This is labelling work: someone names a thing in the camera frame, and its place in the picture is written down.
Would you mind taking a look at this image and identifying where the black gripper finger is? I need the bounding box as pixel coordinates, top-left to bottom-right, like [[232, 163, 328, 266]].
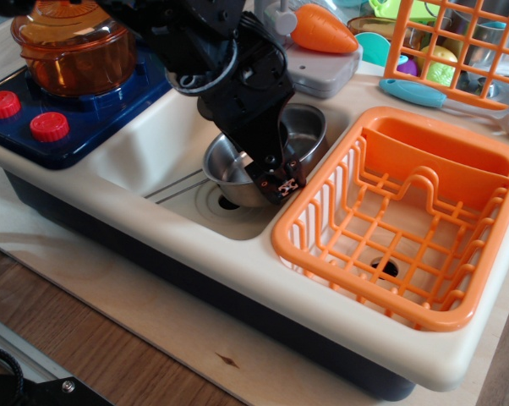
[[276, 158, 306, 195], [245, 162, 291, 205]]

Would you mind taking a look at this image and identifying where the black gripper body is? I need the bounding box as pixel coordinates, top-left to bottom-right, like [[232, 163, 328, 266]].
[[197, 40, 296, 170]]

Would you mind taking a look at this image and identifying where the stainless steel pan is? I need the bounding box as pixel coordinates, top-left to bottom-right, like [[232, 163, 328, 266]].
[[144, 103, 330, 208]]

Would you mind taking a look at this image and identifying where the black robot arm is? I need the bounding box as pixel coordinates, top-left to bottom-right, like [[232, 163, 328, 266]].
[[98, 1, 306, 204]]

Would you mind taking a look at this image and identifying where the orange plastic drying rack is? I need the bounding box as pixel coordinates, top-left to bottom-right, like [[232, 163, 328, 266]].
[[271, 107, 509, 332]]

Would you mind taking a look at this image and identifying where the cream toy sink unit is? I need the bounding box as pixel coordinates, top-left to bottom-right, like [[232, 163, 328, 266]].
[[0, 25, 509, 402]]

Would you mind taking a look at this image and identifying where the grey toy faucet base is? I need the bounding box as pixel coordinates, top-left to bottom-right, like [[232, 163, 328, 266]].
[[254, 1, 363, 98]]

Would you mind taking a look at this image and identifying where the orange toy carrot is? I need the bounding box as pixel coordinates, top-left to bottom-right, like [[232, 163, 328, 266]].
[[290, 3, 359, 54]]

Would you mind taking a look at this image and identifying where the teal plastic plate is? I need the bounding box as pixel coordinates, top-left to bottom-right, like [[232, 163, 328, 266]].
[[355, 32, 391, 67]]

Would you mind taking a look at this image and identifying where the purple toy item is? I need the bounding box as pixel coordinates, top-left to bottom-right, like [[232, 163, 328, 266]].
[[397, 55, 419, 76]]

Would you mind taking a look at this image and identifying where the yellow green toy vegetable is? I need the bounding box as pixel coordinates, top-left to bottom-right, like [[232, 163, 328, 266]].
[[416, 46, 457, 87]]

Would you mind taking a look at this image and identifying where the orange transparent pot with lid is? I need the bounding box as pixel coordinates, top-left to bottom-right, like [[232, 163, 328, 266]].
[[11, 1, 137, 97]]

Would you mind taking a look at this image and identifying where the red stove knob right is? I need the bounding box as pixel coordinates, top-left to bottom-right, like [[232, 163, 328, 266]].
[[30, 112, 70, 142]]

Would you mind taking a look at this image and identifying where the red stove knob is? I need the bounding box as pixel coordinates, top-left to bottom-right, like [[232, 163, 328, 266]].
[[0, 91, 21, 119], [30, 112, 70, 142]]

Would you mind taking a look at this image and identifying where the blue toy stove top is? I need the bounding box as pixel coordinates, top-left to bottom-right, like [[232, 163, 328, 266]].
[[0, 41, 171, 170]]

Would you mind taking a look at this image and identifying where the orange plastic grid basket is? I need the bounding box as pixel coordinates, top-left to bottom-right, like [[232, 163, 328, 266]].
[[384, 1, 509, 109]]

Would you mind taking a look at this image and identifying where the steel pot in basket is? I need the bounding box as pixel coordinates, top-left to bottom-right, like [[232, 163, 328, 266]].
[[416, 1, 509, 98]]

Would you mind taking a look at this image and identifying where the red stove knob left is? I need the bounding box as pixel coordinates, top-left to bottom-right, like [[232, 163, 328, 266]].
[[0, 91, 21, 119]]

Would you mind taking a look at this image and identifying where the teal handled slotted spoon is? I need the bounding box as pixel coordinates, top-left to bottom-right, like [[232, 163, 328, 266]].
[[379, 79, 509, 134]]

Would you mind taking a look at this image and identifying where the black bracket with screw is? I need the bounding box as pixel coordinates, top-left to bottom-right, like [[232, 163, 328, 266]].
[[24, 376, 112, 406]]

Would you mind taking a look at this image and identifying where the black braided cable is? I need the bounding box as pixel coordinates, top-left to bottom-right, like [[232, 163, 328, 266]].
[[0, 344, 25, 406]]

